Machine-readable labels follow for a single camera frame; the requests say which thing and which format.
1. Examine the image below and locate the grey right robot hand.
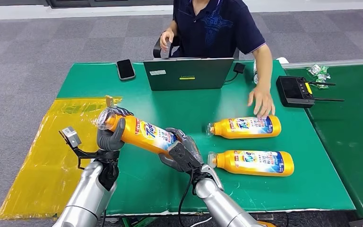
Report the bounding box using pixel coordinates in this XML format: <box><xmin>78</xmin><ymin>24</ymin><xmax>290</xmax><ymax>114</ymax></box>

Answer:
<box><xmin>158</xmin><ymin>127</ymin><xmax>204</xmax><ymax>173</ymax></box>

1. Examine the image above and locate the person's right hand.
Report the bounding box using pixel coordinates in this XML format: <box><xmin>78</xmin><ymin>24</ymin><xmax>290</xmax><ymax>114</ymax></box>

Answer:
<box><xmin>159</xmin><ymin>29</ymin><xmax>175</xmax><ymax>53</ymax></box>

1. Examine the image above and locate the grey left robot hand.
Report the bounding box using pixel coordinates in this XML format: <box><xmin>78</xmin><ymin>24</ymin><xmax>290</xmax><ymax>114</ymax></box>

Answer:
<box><xmin>96</xmin><ymin>106</ymin><xmax>135</xmax><ymax>152</ymax></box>

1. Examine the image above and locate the person's left hand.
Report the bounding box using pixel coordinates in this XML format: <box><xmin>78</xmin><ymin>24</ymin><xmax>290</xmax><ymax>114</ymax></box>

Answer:
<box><xmin>247</xmin><ymin>84</ymin><xmax>277</xmax><ymax>119</ymax></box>

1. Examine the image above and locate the orange Tide detergent bottle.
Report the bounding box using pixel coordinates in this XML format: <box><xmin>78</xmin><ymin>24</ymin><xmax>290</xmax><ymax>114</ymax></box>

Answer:
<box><xmin>207</xmin><ymin>150</ymin><xmax>295</xmax><ymax>177</ymax></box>
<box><xmin>206</xmin><ymin>115</ymin><xmax>282</xmax><ymax>140</ymax></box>
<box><xmin>96</xmin><ymin>107</ymin><xmax>178</xmax><ymax>156</ymax></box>

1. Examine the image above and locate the clear plastic water bottle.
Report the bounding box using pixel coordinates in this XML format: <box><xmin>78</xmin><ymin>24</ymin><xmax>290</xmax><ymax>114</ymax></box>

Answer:
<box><xmin>252</xmin><ymin>59</ymin><xmax>259</xmax><ymax>85</ymax></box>

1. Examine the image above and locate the black controller with antennas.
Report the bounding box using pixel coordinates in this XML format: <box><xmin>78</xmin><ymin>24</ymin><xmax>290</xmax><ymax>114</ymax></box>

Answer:
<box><xmin>276</xmin><ymin>76</ymin><xmax>345</xmax><ymax>109</ymax></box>

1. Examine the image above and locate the black power adapter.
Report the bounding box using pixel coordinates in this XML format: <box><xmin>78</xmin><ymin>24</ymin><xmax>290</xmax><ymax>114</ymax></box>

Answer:
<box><xmin>233</xmin><ymin>62</ymin><xmax>246</xmax><ymax>75</ymax></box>

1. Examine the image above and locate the dark green laptop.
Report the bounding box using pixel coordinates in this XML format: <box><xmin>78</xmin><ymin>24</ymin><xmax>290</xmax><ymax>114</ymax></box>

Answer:
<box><xmin>143</xmin><ymin>58</ymin><xmax>234</xmax><ymax>92</ymax></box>

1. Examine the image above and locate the person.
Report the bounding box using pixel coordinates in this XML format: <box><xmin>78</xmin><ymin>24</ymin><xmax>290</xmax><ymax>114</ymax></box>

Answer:
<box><xmin>159</xmin><ymin>0</ymin><xmax>277</xmax><ymax>119</ymax></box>

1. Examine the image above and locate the black smartphone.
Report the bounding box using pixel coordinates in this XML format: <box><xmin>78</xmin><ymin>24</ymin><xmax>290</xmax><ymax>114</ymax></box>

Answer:
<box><xmin>116</xmin><ymin>59</ymin><xmax>136</xmax><ymax>82</ymax></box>

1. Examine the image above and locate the yellow plastic sheet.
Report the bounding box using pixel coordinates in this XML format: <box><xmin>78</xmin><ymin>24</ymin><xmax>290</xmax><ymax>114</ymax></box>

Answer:
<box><xmin>0</xmin><ymin>96</ymin><xmax>122</xmax><ymax>221</ymax></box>

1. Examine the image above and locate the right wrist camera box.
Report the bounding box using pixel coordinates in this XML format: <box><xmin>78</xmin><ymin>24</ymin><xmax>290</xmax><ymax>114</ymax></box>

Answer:
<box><xmin>167</xmin><ymin>141</ymin><xmax>203</xmax><ymax>173</ymax></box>

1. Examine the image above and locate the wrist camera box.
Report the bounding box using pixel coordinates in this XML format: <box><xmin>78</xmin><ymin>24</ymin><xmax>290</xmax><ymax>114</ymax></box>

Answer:
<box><xmin>167</xmin><ymin>141</ymin><xmax>203</xmax><ymax>173</ymax></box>
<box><xmin>58</xmin><ymin>126</ymin><xmax>120</xmax><ymax>170</ymax></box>

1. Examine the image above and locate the black adapter cable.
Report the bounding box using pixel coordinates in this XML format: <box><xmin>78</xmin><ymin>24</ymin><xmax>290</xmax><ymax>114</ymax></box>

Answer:
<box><xmin>223</xmin><ymin>72</ymin><xmax>239</xmax><ymax>85</ymax></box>

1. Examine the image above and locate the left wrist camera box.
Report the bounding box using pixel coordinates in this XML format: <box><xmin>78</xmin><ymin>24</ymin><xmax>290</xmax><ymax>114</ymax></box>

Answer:
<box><xmin>58</xmin><ymin>126</ymin><xmax>120</xmax><ymax>170</ymax></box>

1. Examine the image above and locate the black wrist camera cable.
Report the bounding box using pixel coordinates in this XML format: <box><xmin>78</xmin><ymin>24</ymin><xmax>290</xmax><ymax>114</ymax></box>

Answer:
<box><xmin>178</xmin><ymin>170</ymin><xmax>199</xmax><ymax>227</ymax></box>

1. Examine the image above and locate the white floor cable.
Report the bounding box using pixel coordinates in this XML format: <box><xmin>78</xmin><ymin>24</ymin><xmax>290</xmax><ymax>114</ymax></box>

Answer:
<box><xmin>189</xmin><ymin>215</ymin><xmax>216</xmax><ymax>227</ymax></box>

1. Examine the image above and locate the silver table edge rail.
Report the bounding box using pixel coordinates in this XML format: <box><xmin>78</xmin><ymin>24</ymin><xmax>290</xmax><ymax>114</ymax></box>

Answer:
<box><xmin>281</xmin><ymin>58</ymin><xmax>363</xmax><ymax>70</ymax></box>

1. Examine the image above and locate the green table frame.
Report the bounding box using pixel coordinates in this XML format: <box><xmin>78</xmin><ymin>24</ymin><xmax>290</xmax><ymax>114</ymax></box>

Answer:
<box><xmin>122</xmin><ymin>217</ymin><xmax>158</xmax><ymax>227</ymax></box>

